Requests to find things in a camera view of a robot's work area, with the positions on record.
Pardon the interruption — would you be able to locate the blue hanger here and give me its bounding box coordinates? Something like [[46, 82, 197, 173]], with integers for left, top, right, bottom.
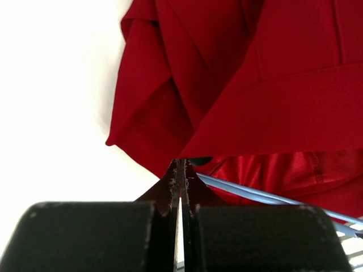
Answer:
[[197, 173, 362, 239]]

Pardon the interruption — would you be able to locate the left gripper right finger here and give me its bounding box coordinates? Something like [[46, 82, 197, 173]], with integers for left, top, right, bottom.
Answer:
[[180, 160, 352, 271]]

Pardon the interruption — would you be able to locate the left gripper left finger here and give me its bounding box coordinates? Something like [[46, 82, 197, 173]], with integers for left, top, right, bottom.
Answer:
[[1, 160, 182, 271]]

